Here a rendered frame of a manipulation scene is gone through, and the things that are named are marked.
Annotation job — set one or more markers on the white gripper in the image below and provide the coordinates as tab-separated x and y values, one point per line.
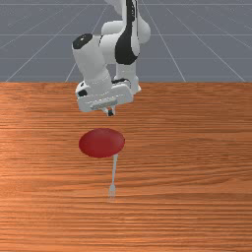
105	97

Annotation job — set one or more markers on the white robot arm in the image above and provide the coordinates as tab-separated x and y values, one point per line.
92	59

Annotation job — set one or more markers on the red plate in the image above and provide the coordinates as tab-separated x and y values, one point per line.
101	142

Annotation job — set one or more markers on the grey fork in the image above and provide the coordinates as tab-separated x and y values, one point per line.
113	177

